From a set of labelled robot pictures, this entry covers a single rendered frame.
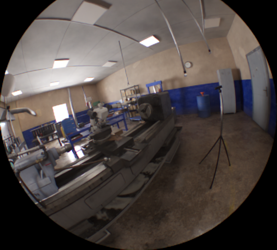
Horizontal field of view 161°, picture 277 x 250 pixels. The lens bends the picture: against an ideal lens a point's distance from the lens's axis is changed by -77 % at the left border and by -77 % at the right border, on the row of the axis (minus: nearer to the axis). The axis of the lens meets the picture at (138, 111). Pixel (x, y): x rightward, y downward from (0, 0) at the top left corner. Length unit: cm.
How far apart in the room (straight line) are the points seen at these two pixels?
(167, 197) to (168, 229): 50
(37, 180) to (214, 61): 563
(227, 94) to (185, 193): 387
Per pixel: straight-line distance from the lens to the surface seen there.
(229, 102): 459
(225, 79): 449
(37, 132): 511
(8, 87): 408
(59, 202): 90
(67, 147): 94
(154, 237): 139
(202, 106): 422
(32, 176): 97
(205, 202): 154
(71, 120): 293
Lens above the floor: 137
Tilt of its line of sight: 9 degrees down
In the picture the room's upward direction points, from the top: 13 degrees counter-clockwise
